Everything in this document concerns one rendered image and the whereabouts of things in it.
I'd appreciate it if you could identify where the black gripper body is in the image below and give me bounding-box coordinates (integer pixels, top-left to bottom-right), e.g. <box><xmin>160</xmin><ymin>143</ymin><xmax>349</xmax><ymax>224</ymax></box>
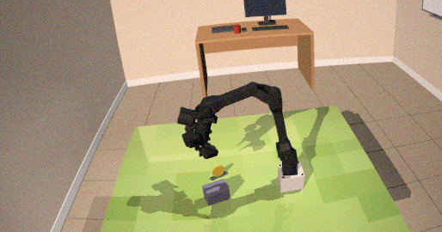
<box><xmin>184</xmin><ymin>122</ymin><xmax>218</xmax><ymax>159</ymax></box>

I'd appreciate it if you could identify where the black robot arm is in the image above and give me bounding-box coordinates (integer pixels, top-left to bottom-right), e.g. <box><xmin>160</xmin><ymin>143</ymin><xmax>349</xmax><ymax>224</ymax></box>
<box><xmin>177</xmin><ymin>82</ymin><xmax>298</xmax><ymax>176</ymax></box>

